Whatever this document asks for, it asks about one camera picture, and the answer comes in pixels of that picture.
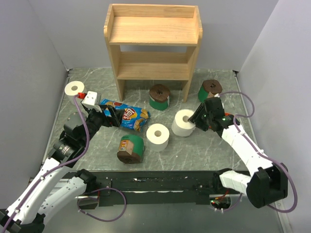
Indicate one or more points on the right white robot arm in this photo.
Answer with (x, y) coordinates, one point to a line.
(266, 181)

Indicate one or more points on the green roll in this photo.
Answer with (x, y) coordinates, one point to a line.
(159, 97)
(131, 149)
(209, 89)

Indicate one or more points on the white paper roll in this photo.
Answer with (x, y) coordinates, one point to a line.
(73, 88)
(157, 137)
(181, 126)

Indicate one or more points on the blue Lays chip bag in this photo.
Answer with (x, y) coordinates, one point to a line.
(133, 118)

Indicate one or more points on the green wrapped roll middle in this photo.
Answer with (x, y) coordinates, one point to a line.
(159, 97)

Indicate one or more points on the green roll front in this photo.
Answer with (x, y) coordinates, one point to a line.
(131, 149)

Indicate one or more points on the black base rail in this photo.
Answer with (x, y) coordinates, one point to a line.
(156, 187)

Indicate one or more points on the green wrapped roll right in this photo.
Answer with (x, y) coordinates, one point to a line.
(209, 89)

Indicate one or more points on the wooden two-tier shelf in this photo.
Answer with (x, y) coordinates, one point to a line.
(153, 25)

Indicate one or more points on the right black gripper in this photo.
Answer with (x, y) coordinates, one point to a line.
(200, 109)

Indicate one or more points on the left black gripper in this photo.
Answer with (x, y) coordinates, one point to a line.
(116, 114)

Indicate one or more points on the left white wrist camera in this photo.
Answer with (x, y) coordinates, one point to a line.
(92, 101)

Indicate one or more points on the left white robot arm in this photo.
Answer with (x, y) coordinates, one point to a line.
(32, 210)

